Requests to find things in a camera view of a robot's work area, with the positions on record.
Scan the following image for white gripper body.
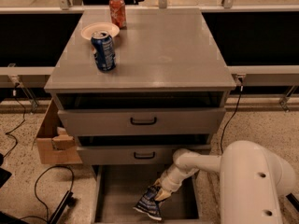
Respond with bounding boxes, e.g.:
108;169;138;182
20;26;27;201
160;164;192;193

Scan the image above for blue chip bag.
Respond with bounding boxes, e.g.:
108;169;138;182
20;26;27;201
134;186;162;221

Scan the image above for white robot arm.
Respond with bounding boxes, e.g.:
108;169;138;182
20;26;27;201
156;141;296;224

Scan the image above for grey middle drawer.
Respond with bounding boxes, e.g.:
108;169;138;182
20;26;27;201
77;145;211;165

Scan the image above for grey drawer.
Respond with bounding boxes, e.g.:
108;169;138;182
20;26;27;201
77;145;211;165
58;108;225;136
92;164;213;224

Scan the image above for grey bottom drawer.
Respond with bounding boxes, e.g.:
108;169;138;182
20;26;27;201
92;164;213;224

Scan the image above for grey top drawer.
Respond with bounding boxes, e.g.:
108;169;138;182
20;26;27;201
58;108;225;136

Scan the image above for black stand leg left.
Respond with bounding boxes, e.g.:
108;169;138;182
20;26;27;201
48;190;76;224

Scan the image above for black stand leg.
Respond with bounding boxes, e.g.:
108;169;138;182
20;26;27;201
48;190;76;224
286;193;299;212

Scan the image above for brown cardboard box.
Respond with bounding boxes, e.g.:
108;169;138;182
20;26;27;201
36;101;81;164

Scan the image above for black stand leg right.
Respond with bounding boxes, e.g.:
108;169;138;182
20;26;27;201
286;193;299;212

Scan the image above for blue soda can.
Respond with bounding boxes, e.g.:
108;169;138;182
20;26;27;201
91;31;116;72

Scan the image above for orange soda can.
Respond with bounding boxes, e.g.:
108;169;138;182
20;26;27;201
109;0;126;29

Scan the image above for black cable left floor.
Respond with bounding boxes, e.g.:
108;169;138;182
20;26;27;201
19;165;76;223

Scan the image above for black power cable right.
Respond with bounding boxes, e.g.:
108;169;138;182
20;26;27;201
220;77;244;154

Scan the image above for metal railing frame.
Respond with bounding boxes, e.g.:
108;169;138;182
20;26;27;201
1;0;298;107

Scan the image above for black cable left wall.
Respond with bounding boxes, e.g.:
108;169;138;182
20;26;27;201
3;83;28;159

